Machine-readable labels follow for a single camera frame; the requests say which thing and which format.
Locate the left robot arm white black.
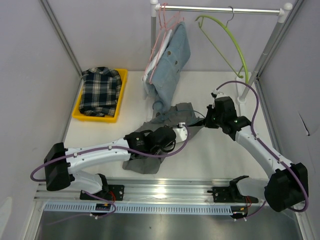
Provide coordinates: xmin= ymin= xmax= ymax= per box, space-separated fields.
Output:
xmin=43 ymin=126 xmax=178 ymax=200

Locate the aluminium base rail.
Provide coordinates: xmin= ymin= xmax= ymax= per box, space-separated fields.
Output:
xmin=33 ymin=176 xmax=283 ymax=207

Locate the light blue denim skirt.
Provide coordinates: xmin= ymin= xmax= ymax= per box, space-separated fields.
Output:
xmin=147 ymin=21 xmax=191 ymax=114

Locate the blue plastic hanger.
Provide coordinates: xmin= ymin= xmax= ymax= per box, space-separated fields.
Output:
xmin=151 ymin=102 xmax=205 ymax=126

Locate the black mounting plate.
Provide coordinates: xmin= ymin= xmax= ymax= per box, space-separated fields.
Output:
xmin=207 ymin=186 xmax=259 ymax=204
xmin=79 ymin=184 xmax=125 ymax=201

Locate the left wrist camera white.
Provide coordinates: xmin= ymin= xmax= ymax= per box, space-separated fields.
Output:
xmin=172 ymin=122 xmax=191 ymax=143

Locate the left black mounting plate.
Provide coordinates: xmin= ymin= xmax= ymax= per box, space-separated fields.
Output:
xmin=79 ymin=184 xmax=125 ymax=201

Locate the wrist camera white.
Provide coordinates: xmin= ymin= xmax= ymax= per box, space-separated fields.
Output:
xmin=211 ymin=89 xmax=225 ymax=99
xmin=172 ymin=122 xmax=191 ymax=143

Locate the yellow plastic tray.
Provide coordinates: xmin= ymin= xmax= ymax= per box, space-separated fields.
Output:
xmin=72 ymin=68 xmax=128 ymax=123

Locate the pink wire hanger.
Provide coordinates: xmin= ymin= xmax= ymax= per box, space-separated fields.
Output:
xmin=142 ymin=4 xmax=184 ymax=85
xmin=143 ymin=2 xmax=168 ymax=83

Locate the grey garment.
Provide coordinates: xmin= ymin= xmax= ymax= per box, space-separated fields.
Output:
xmin=122 ymin=102 xmax=203 ymax=175

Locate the white skirt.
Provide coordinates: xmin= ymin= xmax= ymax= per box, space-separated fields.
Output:
xmin=141 ymin=29 xmax=173 ymax=100

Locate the plaid garment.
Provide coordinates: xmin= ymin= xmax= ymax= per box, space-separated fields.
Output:
xmin=78 ymin=66 xmax=123 ymax=117

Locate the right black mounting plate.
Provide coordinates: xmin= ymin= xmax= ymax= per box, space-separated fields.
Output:
xmin=207 ymin=186 xmax=259 ymax=204

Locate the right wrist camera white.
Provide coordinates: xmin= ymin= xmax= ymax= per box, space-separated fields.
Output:
xmin=211 ymin=89 xmax=225 ymax=99

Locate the metal clothes rack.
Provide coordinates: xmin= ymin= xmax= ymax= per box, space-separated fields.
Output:
xmin=150 ymin=0 xmax=294 ymax=105

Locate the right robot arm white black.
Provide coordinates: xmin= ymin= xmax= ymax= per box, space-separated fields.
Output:
xmin=204 ymin=94 xmax=309 ymax=213

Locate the white slotted cable duct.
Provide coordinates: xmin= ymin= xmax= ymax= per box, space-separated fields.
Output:
xmin=44 ymin=202 xmax=233 ymax=216

